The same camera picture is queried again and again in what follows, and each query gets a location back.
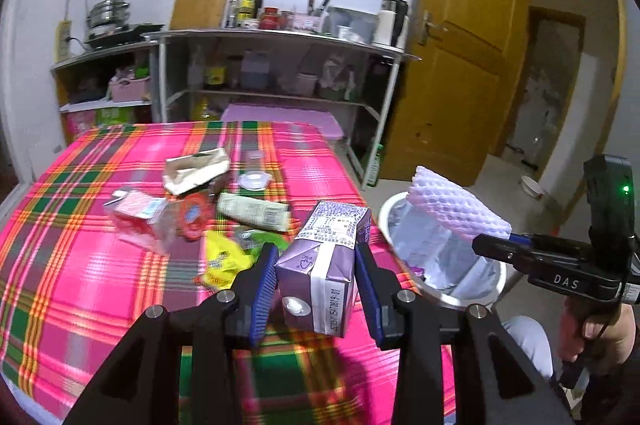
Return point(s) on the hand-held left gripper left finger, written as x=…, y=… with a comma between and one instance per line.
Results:
x=265, y=290

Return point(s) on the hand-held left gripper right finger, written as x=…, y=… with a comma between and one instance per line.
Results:
x=367, y=295

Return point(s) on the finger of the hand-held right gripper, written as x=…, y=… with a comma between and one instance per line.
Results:
x=500, y=247

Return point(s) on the metal bin with plastic liner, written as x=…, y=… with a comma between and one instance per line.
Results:
x=450, y=265

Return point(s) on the purple milk carton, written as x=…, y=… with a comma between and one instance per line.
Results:
x=320, y=265

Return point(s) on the white foam fruit net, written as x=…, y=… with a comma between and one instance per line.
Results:
x=450, y=205

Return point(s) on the clear cup with red lid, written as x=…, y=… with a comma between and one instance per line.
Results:
x=192, y=215

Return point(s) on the clear round plastic lid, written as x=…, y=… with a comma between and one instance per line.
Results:
x=253, y=181

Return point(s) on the person's right hand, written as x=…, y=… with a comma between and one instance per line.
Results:
x=607, y=335

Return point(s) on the green plastic wrapper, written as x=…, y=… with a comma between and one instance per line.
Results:
x=260, y=241

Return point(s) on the yellow snack packet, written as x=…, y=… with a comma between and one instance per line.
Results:
x=222, y=262

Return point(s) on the white bowl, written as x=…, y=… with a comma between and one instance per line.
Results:
x=532, y=187

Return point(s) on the green and white packet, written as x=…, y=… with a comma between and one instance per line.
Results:
x=250, y=211

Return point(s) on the person's leg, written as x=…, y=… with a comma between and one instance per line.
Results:
x=525, y=345

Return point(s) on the green bottle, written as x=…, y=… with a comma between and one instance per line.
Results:
x=374, y=167

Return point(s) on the clear plastic cup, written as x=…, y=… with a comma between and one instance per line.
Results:
x=252, y=161

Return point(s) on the purple cushioned stool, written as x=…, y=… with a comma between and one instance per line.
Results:
x=280, y=117

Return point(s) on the pink plaid tablecloth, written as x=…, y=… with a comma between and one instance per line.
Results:
x=75, y=295

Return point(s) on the yellow wooden door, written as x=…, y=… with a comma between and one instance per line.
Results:
x=460, y=55

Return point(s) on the translucent plastic jug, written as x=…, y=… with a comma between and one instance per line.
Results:
x=256, y=72

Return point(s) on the yellow oil bottle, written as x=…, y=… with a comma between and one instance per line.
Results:
x=215, y=72

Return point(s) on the colourful cardboard boxes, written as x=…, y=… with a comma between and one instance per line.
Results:
x=105, y=119

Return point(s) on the pink plastic basket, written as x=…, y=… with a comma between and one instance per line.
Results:
x=130, y=90

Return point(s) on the white flask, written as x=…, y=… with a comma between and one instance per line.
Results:
x=384, y=27

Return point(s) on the black electric kettle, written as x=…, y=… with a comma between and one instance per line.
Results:
x=402, y=12

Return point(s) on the metal shelf rack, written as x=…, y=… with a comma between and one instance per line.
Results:
x=280, y=36

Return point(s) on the small white cup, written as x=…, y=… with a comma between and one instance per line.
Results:
x=346, y=33

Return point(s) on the pink knife holder with knives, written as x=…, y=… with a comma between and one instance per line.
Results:
x=307, y=22

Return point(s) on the red jar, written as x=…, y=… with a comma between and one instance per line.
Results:
x=271, y=19

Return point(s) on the clear plastic container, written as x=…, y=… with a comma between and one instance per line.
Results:
x=352, y=17

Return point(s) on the clear glass bottle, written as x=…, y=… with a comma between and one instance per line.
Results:
x=233, y=12

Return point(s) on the dark bottle with yellow label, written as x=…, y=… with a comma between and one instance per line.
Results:
x=245, y=10

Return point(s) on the white shelf cabinet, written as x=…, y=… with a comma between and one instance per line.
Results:
x=100, y=55

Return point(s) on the dark sauce bottle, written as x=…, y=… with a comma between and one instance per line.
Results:
x=258, y=2

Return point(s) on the black gas stove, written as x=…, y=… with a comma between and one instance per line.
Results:
x=125, y=32

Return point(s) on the steel steamer pot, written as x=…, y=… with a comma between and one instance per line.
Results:
x=107, y=12

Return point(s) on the yellow power strip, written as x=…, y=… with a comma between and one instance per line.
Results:
x=63, y=40

